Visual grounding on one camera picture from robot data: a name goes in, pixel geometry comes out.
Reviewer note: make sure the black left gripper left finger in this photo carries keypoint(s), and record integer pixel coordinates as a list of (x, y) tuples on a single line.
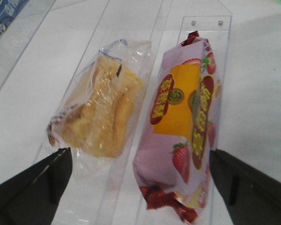
[(32, 196)]

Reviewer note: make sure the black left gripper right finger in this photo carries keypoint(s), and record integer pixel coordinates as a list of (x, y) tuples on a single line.
[(250, 196)]

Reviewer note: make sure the blue cookie bag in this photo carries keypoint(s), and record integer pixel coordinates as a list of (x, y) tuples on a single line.
[(9, 10)]

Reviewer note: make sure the pink strawberry snack bag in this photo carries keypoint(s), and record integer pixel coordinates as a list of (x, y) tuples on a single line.
[(171, 165)]

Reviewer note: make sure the bread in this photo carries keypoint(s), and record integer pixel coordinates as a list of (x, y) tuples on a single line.
[(99, 111)]

